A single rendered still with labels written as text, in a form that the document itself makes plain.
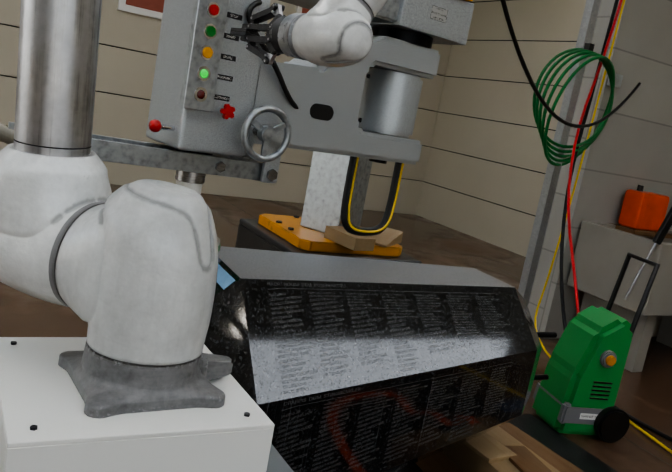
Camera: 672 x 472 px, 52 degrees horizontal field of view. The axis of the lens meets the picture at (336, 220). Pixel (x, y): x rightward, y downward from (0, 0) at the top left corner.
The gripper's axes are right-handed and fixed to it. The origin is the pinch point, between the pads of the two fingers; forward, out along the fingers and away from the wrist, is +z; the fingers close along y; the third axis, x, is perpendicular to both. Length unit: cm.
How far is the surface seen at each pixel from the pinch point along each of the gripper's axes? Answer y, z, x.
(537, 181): 56, 331, 600
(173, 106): 19.9, 23.6, -3.2
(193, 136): 26.2, 17.5, 0.4
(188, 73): 11.1, 15.9, -4.1
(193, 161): 33.1, 22.4, 4.0
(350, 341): 73, -10, 41
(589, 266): 86, 96, 339
